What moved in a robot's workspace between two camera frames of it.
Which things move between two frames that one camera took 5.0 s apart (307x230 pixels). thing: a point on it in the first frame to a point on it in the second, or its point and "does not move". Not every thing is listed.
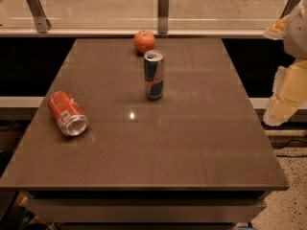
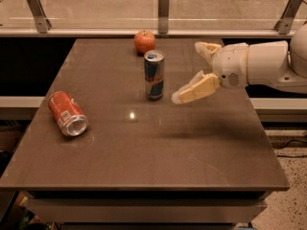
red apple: (144, 41) does not move
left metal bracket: (42, 24) does not move
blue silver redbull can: (153, 70) does not move
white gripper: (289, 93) to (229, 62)
